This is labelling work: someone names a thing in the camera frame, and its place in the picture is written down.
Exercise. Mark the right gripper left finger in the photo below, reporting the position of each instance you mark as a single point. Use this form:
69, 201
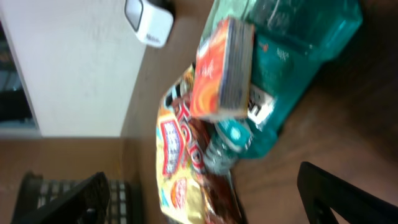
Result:
84, 203

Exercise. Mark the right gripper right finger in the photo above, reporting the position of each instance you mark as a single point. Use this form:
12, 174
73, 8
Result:
323, 194

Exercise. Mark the yellow snack bag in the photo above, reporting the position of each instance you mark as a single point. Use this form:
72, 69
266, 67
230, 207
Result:
178, 192

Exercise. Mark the brown Top chocolate bar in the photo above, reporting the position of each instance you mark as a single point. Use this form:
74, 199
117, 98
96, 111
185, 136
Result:
211, 160

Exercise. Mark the orange snack packet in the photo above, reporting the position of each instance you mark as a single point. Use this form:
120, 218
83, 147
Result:
223, 72

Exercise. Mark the blue mouthwash bottle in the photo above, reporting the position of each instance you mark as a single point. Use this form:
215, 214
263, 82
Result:
293, 39

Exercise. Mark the teal wet wipes pack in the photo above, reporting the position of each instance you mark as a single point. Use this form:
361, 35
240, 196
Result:
222, 9

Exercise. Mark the white barcode scanner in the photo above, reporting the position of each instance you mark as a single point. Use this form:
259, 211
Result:
151, 20

